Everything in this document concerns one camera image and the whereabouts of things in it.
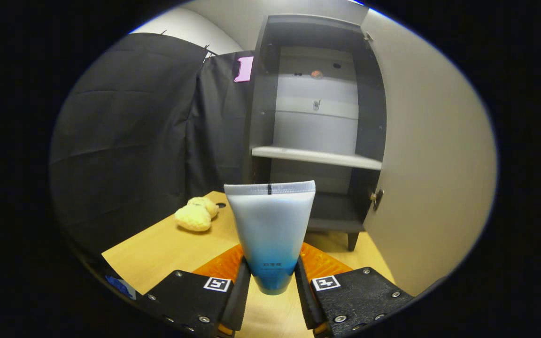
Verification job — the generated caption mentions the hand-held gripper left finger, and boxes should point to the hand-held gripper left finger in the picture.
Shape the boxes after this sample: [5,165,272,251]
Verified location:
[144,243,252,338]

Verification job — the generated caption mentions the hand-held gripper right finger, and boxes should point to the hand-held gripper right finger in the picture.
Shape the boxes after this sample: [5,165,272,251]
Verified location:
[295,242,414,338]

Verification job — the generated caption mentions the blue and white tube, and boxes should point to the blue and white tube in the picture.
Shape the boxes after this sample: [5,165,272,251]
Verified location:
[224,180,317,296]

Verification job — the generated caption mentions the beige cabinet door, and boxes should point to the beige cabinet door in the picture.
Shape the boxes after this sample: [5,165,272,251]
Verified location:
[361,7,499,297]

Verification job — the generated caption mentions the yellow plush toy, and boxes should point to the yellow plush toy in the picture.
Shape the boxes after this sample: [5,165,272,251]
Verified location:
[174,196,220,232]

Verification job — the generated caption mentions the blue patterned sheet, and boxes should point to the blue patterned sheet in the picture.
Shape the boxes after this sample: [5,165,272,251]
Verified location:
[106,275,137,300]

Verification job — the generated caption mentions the light grey cabinet shelf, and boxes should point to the light grey cabinet shelf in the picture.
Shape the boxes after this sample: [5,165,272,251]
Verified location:
[251,146,383,171]

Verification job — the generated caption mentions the dark grey cabinet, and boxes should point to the dark grey cabinet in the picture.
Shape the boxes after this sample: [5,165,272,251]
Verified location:
[244,13,387,252]

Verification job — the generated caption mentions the black backdrop cloth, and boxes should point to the black backdrop cloth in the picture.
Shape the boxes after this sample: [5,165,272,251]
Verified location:
[49,32,256,263]

